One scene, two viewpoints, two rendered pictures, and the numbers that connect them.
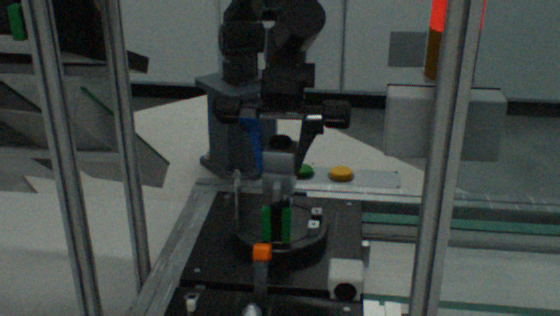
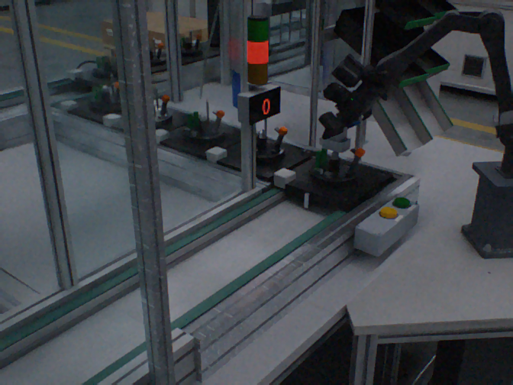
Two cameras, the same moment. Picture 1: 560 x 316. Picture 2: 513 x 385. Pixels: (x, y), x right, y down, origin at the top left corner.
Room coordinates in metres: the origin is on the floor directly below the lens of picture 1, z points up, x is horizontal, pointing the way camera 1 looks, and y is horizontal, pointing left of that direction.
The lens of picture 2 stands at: (1.37, -1.40, 1.67)
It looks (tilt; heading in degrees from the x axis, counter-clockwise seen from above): 26 degrees down; 122
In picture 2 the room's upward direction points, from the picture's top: straight up
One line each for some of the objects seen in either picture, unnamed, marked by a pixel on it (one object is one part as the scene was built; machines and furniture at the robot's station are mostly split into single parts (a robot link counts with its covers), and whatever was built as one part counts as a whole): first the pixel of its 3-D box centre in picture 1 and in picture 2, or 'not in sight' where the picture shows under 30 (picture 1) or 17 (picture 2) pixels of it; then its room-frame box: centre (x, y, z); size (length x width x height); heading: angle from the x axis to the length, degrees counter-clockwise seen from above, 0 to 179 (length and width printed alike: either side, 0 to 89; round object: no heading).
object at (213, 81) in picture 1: (243, 124); (504, 208); (1.18, 0.07, 0.96); 0.15 x 0.15 x 0.20; 37
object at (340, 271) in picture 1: (345, 280); (284, 179); (0.63, -0.09, 0.97); 0.05 x 0.05 x 0.04; 83
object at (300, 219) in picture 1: (280, 228); (333, 173); (0.74, 0.00, 0.98); 0.14 x 0.14 x 0.02
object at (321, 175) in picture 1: (340, 190); (387, 224); (0.94, -0.11, 0.93); 0.21 x 0.07 x 0.06; 83
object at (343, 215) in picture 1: (280, 239); (333, 179); (0.74, 0.00, 0.96); 0.24 x 0.24 x 0.02; 83
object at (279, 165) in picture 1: (279, 164); (333, 135); (0.73, 0.00, 1.09); 0.08 x 0.04 x 0.07; 174
